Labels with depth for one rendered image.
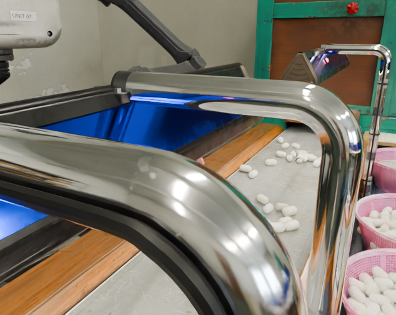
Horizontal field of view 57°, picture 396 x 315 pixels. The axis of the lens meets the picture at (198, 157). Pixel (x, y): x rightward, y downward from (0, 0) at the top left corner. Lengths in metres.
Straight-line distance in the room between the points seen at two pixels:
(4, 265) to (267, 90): 0.16
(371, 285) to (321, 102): 0.54
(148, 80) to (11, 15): 0.75
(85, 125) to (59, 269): 0.48
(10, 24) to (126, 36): 2.23
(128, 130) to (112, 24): 3.00
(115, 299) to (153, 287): 0.07
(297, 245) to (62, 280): 0.45
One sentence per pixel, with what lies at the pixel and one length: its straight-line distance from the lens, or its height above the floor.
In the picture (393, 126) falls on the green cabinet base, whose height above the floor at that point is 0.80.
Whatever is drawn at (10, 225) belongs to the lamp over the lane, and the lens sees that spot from 0.19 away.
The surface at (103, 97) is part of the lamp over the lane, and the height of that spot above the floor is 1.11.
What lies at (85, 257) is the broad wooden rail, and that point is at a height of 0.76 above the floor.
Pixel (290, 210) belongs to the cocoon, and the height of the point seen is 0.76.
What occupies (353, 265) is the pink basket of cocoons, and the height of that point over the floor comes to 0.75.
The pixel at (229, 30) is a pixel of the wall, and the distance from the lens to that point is 2.66.
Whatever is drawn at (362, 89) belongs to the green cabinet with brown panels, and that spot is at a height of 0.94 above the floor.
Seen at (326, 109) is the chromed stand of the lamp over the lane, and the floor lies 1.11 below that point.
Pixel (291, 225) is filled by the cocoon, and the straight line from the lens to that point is 0.82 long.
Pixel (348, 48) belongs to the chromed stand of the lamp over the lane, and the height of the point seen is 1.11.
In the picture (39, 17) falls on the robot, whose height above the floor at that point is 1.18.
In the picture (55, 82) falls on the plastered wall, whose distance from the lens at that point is 3.01.
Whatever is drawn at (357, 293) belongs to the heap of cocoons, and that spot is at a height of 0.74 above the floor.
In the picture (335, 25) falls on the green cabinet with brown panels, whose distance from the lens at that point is 1.62.
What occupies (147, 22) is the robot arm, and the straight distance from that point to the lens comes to 1.24.
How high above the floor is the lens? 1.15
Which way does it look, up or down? 19 degrees down
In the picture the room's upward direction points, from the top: straight up
